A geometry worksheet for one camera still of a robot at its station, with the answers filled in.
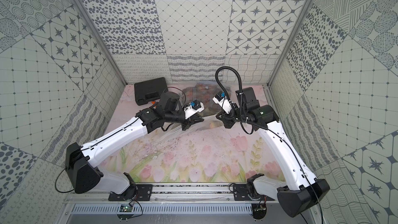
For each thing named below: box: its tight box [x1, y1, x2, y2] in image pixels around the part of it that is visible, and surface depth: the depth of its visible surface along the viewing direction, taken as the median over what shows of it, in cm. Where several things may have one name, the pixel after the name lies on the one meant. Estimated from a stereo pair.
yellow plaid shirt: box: [208, 120, 225, 130], surface depth 84 cm
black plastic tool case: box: [134, 77, 169, 106], surface depth 113 cm
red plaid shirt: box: [181, 82, 233, 115], surface depth 113 cm
